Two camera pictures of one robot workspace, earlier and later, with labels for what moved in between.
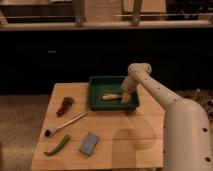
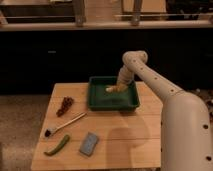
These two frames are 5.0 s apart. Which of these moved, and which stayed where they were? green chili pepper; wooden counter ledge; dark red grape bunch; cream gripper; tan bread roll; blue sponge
Moved: tan bread roll; cream gripper
Stayed: blue sponge; green chili pepper; wooden counter ledge; dark red grape bunch
